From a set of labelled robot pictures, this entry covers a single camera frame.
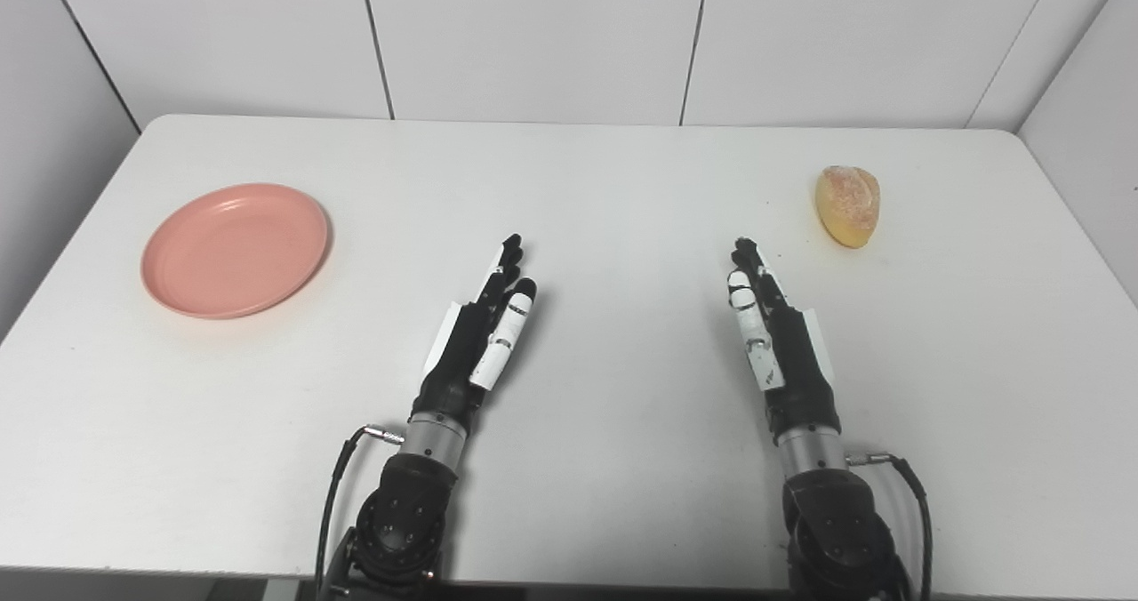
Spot pink plate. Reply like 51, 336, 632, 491
140, 183, 330, 320

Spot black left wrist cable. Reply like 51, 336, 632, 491
314, 425, 405, 595

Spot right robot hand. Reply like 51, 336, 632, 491
727, 237, 842, 446

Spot bread roll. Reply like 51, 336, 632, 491
815, 165, 882, 249

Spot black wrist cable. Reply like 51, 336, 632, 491
846, 452, 934, 601
314, 425, 405, 595

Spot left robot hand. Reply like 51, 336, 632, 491
411, 235, 539, 424

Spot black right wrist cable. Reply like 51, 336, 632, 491
846, 452, 934, 601

